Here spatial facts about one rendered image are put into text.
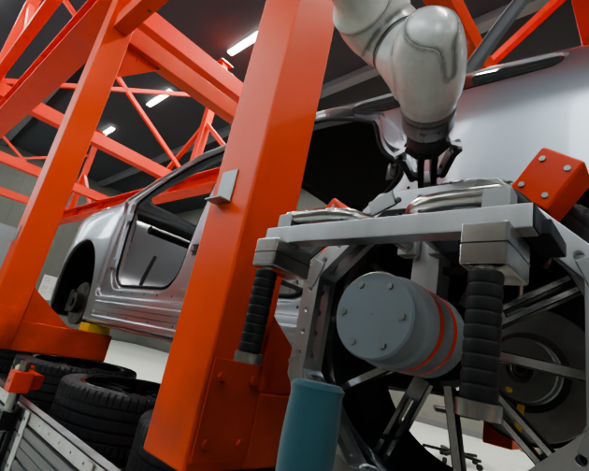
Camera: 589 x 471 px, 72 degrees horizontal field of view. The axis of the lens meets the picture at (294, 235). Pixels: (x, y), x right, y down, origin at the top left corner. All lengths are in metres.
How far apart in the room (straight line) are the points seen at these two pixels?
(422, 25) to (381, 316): 0.40
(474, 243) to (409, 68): 0.28
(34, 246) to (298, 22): 2.01
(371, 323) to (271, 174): 0.53
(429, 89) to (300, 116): 0.54
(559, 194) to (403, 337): 0.33
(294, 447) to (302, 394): 0.07
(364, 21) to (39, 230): 2.32
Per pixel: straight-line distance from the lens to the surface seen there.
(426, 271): 0.74
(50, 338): 2.77
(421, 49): 0.61
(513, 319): 0.79
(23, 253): 2.71
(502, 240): 0.47
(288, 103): 1.10
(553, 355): 1.16
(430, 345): 0.61
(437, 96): 0.66
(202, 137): 7.88
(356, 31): 0.71
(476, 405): 0.44
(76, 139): 2.88
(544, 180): 0.74
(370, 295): 0.60
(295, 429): 0.68
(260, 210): 0.96
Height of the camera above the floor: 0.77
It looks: 17 degrees up
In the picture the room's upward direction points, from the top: 12 degrees clockwise
